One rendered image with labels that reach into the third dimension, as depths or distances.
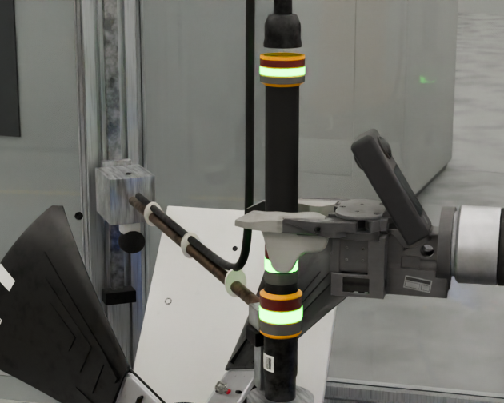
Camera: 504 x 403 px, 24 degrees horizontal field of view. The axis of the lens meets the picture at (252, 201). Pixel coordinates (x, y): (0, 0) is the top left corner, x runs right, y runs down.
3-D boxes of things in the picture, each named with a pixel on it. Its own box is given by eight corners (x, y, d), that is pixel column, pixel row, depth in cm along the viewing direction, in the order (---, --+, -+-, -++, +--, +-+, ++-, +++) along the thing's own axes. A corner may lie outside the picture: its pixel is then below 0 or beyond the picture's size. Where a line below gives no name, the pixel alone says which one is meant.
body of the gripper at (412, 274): (322, 295, 113) (448, 305, 110) (324, 209, 111) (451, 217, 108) (336, 273, 120) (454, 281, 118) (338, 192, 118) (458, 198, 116)
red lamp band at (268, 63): (253, 63, 114) (253, 56, 114) (294, 61, 115) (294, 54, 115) (270, 69, 110) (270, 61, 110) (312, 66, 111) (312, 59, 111)
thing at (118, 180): (94, 214, 180) (92, 161, 178) (138, 210, 183) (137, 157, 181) (110, 230, 171) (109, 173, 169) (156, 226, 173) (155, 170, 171)
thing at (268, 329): (253, 325, 120) (253, 313, 120) (292, 320, 122) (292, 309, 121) (269, 338, 116) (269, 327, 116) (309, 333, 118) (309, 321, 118)
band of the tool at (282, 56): (254, 82, 114) (254, 53, 114) (294, 81, 116) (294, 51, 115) (270, 89, 110) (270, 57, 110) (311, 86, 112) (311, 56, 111)
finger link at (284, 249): (232, 276, 114) (327, 278, 113) (232, 217, 112) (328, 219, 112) (235, 267, 117) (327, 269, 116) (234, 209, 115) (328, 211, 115)
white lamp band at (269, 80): (253, 80, 114) (253, 73, 114) (294, 77, 116) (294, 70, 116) (270, 85, 110) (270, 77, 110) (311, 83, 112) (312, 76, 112)
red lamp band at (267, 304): (253, 301, 120) (253, 289, 119) (292, 296, 121) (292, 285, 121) (269, 313, 116) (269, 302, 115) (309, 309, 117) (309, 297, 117)
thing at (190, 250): (128, 205, 171) (128, 196, 171) (138, 205, 172) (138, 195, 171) (261, 320, 122) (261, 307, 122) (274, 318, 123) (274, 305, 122)
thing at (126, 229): (114, 249, 176) (114, 218, 175) (140, 247, 177) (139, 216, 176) (123, 258, 172) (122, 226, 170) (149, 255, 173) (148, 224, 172)
